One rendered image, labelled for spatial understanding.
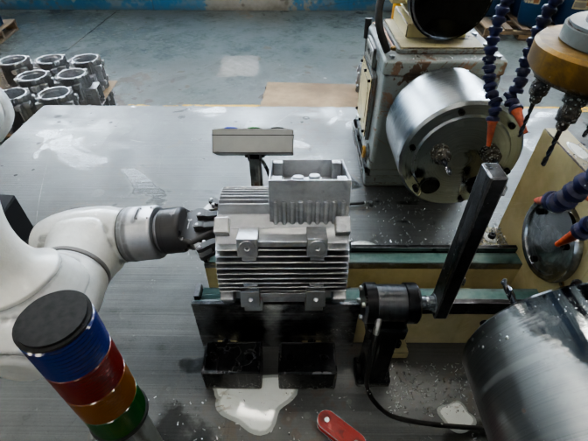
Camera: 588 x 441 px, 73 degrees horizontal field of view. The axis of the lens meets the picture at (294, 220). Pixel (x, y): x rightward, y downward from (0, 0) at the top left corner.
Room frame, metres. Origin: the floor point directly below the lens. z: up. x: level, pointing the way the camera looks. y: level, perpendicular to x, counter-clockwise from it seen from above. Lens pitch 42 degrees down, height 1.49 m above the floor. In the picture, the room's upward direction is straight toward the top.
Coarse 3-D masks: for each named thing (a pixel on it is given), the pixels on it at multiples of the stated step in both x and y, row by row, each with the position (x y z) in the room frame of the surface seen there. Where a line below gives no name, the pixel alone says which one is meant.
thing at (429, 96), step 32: (416, 96) 0.79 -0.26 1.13; (448, 96) 0.73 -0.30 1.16; (480, 96) 0.72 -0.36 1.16; (416, 128) 0.70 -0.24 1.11; (448, 128) 0.69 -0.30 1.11; (480, 128) 0.69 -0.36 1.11; (512, 128) 0.69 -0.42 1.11; (416, 160) 0.69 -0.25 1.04; (448, 160) 0.66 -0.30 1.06; (480, 160) 0.69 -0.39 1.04; (512, 160) 0.70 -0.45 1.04; (416, 192) 0.70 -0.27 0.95; (448, 192) 0.69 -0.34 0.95
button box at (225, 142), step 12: (216, 132) 0.73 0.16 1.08; (228, 132) 0.73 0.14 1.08; (240, 132) 0.73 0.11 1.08; (252, 132) 0.73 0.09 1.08; (264, 132) 0.73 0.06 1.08; (276, 132) 0.73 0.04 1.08; (288, 132) 0.73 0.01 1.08; (216, 144) 0.72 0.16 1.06; (228, 144) 0.72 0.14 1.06; (240, 144) 0.72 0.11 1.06; (252, 144) 0.72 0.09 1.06; (264, 144) 0.72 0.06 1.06; (276, 144) 0.72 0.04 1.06; (288, 144) 0.72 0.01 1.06
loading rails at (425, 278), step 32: (352, 256) 0.53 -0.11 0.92; (384, 256) 0.53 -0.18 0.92; (416, 256) 0.53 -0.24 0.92; (480, 256) 0.53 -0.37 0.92; (512, 256) 0.53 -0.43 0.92; (352, 288) 0.45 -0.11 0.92; (480, 288) 0.51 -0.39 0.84; (224, 320) 0.41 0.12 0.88; (256, 320) 0.41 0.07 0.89; (288, 320) 0.41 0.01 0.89; (320, 320) 0.41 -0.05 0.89; (352, 320) 0.41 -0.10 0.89; (448, 320) 0.41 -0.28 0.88; (480, 320) 0.41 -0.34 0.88
